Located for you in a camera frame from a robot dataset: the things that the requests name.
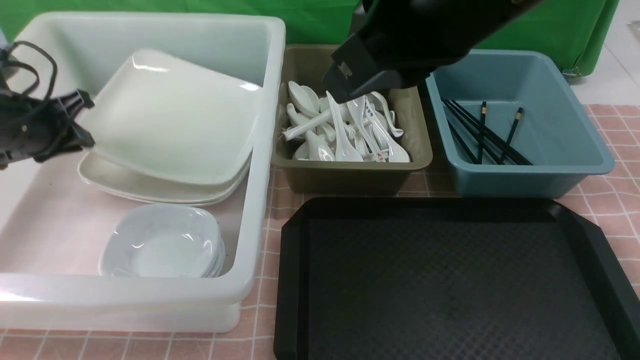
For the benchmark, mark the short black chopstick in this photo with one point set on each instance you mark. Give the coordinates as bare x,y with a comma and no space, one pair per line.
469,154

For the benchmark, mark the white spoon long handle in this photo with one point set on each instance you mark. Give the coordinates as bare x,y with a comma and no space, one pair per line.
303,124

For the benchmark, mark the white bowl in tub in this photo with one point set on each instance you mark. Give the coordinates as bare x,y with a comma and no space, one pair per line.
218,262

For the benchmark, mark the green cloth backdrop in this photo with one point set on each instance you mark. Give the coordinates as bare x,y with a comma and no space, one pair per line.
570,32

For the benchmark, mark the white spoon blue mark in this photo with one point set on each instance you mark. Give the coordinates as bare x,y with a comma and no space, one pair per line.
357,109

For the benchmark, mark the blue plastic bin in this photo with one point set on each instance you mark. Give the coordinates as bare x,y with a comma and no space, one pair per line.
554,131

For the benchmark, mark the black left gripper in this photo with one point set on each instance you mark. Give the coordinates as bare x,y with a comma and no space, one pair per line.
42,129

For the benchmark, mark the white spoon front centre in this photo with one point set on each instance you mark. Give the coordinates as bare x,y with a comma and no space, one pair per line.
345,151

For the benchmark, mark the white square plate in tub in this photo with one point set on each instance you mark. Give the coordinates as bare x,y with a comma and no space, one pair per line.
93,164

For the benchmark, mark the large white plastic tub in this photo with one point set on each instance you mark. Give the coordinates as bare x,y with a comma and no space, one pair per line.
54,226

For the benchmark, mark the large white square plate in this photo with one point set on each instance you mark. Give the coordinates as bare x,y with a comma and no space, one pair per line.
174,120

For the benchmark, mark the pink checkered tablecloth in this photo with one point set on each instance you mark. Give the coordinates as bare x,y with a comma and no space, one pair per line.
610,201

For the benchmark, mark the white bowl tray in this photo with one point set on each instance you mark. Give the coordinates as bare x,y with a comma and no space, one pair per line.
161,240

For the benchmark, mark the black chopstick gold band right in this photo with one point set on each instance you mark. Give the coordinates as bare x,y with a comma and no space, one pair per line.
511,135

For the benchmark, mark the black chopstick gold band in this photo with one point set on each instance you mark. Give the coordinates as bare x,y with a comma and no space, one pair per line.
481,136
511,135

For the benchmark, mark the black plastic serving tray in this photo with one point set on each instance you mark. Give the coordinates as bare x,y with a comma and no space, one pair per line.
450,279

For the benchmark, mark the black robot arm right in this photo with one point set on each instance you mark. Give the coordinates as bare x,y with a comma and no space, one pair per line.
396,44

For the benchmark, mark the olive green plastic bin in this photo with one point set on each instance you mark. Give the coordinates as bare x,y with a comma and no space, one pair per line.
306,64

